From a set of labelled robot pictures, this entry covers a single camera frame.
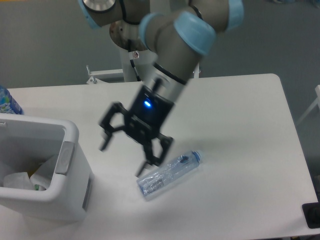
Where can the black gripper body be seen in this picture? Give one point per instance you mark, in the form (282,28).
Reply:
(144,119)

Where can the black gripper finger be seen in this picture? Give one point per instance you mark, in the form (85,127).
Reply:
(105,123)
(155,152)

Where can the crushed clear plastic bottle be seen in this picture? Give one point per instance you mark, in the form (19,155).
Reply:
(162,179)

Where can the clear plastic wrapper trash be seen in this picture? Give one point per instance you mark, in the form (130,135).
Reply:
(42,177)

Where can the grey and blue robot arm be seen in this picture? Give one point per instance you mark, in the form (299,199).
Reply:
(198,24)

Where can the white trash can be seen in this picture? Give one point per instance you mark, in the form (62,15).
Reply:
(25,143)

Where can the blue labelled bottle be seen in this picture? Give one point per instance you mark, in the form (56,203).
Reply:
(8,105)

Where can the white crumpled paper in bin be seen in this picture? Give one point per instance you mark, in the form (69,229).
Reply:
(18,180)

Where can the black device at table edge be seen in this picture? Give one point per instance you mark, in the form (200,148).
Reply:
(312,214)

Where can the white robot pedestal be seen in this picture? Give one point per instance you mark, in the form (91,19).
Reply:
(130,67)

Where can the white frame at right edge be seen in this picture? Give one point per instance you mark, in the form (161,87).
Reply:
(311,107)

